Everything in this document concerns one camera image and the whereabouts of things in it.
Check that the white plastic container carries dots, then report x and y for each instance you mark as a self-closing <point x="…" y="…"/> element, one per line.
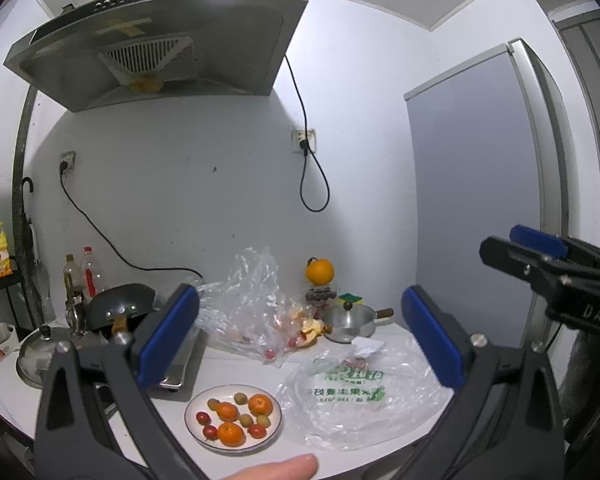
<point x="0" y="337"/>

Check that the green printed plastic bag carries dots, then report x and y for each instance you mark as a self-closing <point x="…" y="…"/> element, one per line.
<point x="360" y="410"/>

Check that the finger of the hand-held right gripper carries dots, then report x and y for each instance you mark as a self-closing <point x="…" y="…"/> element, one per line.
<point x="510" y="255"/>
<point x="537" y="241"/>

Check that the tangerine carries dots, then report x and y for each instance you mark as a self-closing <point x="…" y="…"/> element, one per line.
<point x="227" y="411"/>
<point x="259" y="404"/>
<point x="230" y="434"/>

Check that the steel pot lid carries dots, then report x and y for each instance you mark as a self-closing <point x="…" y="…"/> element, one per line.
<point x="35" y="360"/>

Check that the clear box of dark fruits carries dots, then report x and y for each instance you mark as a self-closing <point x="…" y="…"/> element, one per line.
<point x="320" y="296"/>

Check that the black umbrella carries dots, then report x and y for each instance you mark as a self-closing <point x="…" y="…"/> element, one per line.
<point x="28" y="210"/>

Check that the black metal rack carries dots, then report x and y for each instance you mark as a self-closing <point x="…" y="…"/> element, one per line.
<point x="0" y="287"/>

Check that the steel range hood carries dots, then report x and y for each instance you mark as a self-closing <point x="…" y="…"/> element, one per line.
<point x="180" y="20"/>

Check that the silver induction cooker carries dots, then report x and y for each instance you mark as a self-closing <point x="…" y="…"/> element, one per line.
<point x="187" y="355"/>

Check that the yellow green sponge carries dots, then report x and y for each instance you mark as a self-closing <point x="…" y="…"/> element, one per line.
<point x="352" y="299"/>

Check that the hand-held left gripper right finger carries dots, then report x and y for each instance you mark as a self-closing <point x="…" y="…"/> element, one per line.
<point x="432" y="340"/>

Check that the grey refrigerator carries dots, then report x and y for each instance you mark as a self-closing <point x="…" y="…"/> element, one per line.
<point x="470" y="185"/>

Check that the orange peel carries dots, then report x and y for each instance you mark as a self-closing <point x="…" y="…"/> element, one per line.
<point x="312" y="332"/>

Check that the dark vertical pipe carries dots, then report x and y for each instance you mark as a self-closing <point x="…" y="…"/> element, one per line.
<point x="20" y="160"/>

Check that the white wall socket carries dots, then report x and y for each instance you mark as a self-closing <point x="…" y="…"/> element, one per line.
<point x="70" y="156"/>
<point x="297" y="135"/>

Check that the red label plastic bottle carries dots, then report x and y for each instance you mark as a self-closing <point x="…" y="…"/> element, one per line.
<point x="92" y="272"/>

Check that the clear crumpled plastic bag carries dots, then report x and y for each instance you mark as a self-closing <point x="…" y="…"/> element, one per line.
<point x="250" y="285"/>

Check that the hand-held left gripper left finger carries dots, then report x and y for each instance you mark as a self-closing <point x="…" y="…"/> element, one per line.
<point x="167" y="335"/>

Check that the small red tomato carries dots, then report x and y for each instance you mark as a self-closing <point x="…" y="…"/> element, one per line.
<point x="209" y="431"/>
<point x="256" y="430"/>
<point x="269" y="353"/>
<point x="292" y="342"/>
<point x="202" y="417"/>

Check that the white plate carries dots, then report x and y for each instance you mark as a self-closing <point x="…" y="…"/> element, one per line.
<point x="270" y="437"/>

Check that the large orange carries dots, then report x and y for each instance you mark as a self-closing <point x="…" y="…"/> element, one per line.
<point x="320" y="271"/>

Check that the white paper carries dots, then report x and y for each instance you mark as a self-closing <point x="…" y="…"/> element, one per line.
<point x="369" y="347"/>

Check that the person's left hand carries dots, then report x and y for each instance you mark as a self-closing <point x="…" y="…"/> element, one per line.
<point x="275" y="469"/>

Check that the small yellow-green fruit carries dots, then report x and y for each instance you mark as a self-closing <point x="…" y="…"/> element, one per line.
<point x="246" y="420"/>
<point x="263" y="420"/>
<point x="239" y="398"/>
<point x="213" y="403"/>

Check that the clear oil bottle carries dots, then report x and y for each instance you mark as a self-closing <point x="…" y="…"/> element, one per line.
<point x="72" y="275"/>

